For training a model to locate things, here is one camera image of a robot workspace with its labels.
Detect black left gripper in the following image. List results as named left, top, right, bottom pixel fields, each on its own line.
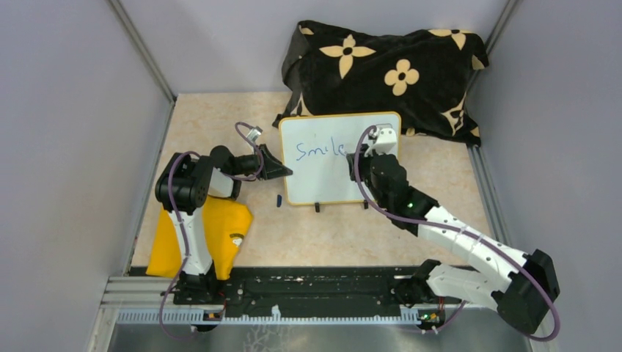
left=231, top=144, right=293, bottom=180

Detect white whiteboard yellow frame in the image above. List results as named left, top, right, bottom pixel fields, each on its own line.
left=279, top=111, right=401, bottom=205

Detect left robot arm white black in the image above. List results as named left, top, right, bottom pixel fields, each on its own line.
left=147, top=144, right=293, bottom=304

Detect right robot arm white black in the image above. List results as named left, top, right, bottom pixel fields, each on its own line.
left=346, top=151, right=561, bottom=342

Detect yellow cloth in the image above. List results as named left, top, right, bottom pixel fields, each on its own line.
left=146, top=197, right=253, bottom=281

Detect black floral pillow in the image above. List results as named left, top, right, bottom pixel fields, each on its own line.
left=281, top=21, right=489, bottom=146

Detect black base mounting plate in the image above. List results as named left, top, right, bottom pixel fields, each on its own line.
left=172, top=266, right=444, bottom=318

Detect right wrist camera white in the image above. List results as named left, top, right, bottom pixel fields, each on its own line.
left=365, top=125, right=399, bottom=157

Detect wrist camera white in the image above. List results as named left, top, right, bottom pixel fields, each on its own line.
left=365, top=125, right=399, bottom=157
left=246, top=126, right=263, bottom=144

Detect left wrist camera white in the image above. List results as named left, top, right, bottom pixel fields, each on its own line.
left=246, top=126, right=263, bottom=144

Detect left aluminium frame post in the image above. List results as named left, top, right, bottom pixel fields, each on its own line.
left=105, top=0, right=177, bottom=104

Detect aluminium frame post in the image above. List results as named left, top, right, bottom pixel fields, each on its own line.
left=466, top=0, right=521, bottom=93
left=105, top=0, right=177, bottom=104

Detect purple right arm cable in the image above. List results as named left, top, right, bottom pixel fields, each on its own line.
left=352, top=125, right=562, bottom=343

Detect aluminium front rail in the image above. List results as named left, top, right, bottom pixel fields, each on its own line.
left=101, top=267, right=459, bottom=327

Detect right aluminium frame post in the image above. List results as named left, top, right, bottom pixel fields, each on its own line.
left=466, top=0, right=521, bottom=93

